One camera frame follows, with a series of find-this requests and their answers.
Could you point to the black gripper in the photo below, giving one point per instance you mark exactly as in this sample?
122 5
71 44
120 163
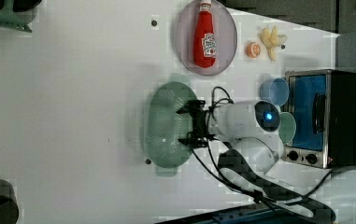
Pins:
199 127

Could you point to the green oval plastic strainer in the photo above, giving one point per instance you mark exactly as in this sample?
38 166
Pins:
164 127

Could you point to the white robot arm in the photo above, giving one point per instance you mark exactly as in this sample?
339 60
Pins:
250 131

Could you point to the red ketchup bottle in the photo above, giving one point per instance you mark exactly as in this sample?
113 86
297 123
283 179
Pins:
204 42

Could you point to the blue plastic cup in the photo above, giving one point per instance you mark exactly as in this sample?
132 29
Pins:
275 91

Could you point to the grey round plate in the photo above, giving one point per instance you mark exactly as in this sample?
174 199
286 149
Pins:
225 34

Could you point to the green plastic mug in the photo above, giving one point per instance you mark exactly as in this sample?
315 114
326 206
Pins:
287 127

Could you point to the orange slice toy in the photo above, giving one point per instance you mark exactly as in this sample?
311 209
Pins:
253 50

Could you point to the peeled banana toy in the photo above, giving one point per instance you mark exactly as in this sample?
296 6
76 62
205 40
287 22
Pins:
272 39

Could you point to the black silver toaster oven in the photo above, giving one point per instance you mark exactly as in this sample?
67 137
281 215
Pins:
323 104

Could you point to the black round pot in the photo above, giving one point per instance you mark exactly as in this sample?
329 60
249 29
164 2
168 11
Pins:
22 5

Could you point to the blue metal frame rail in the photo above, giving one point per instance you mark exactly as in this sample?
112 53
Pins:
248 214

